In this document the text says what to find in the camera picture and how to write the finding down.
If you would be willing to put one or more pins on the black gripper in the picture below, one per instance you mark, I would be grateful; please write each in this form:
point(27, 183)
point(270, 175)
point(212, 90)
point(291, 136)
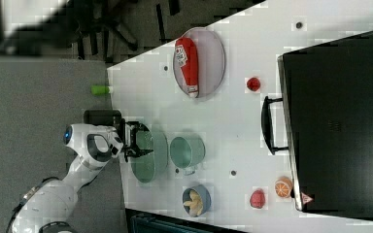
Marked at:
point(127, 132)

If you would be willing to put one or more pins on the green perforated strainer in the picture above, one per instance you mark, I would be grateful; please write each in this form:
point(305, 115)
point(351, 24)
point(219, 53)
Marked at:
point(150, 166)

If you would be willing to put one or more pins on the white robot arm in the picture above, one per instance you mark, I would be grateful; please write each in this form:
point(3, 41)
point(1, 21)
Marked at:
point(46, 207)

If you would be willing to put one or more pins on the green metal cup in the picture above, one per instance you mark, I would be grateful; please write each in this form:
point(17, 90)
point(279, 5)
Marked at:
point(186, 152)

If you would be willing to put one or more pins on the black cylinder upper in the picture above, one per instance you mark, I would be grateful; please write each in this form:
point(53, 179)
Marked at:
point(102, 117)

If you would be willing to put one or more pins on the green marker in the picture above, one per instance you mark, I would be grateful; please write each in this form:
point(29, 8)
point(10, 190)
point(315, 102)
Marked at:
point(101, 89)

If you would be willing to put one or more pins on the blue bowl with chips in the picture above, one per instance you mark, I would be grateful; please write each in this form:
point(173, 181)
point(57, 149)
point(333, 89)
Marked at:
point(197, 200)

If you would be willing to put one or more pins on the red ketchup bottle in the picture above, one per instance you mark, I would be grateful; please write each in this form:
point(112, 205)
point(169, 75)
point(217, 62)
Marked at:
point(187, 58)

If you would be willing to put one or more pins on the grey oval plate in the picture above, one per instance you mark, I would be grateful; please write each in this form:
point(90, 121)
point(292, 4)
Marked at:
point(211, 61)

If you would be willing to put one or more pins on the black office chair base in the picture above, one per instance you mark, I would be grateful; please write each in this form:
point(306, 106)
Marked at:
point(95, 17)

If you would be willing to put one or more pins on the red strawberry toy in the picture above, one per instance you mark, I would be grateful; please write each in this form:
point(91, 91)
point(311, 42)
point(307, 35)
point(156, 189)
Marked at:
point(257, 199)

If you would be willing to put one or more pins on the orange slice toy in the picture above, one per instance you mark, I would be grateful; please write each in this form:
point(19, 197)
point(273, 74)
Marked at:
point(283, 187)

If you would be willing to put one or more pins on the black toaster oven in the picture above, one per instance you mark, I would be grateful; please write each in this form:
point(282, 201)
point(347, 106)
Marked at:
point(327, 96)

